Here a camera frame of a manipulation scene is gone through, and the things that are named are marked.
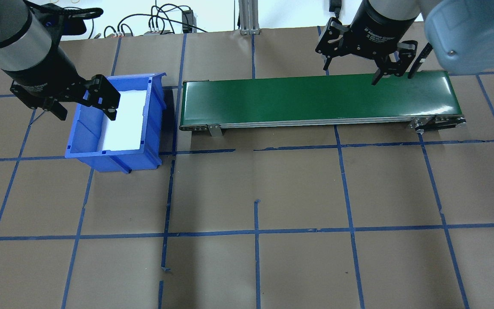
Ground black looped cable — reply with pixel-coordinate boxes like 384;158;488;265
148;3;193;34

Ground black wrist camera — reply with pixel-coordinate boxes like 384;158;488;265
43;3;104;39

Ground green conveyor belt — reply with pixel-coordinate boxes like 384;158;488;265
179;70;467;138

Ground aluminium profile post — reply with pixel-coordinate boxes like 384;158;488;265
238;0;261;35

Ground white foam pad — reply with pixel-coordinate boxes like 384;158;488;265
99;89;148;151

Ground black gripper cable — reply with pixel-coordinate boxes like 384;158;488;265
407;42;433;80

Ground blue plastic storage bin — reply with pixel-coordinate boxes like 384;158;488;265
65;72;167;174

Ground black power adapter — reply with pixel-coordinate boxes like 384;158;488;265
181;9;194;33

